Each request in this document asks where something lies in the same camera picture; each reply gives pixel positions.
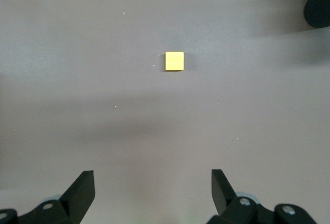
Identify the black rounded object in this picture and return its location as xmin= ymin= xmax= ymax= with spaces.
xmin=303 ymin=0 xmax=330 ymax=29

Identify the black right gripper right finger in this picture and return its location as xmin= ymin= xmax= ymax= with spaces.
xmin=208 ymin=168 xmax=318 ymax=224

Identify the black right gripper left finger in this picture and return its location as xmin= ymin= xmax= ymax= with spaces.
xmin=0 ymin=169 xmax=96 ymax=224

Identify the yellow cube block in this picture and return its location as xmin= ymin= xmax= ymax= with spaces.
xmin=164 ymin=51 xmax=185 ymax=72

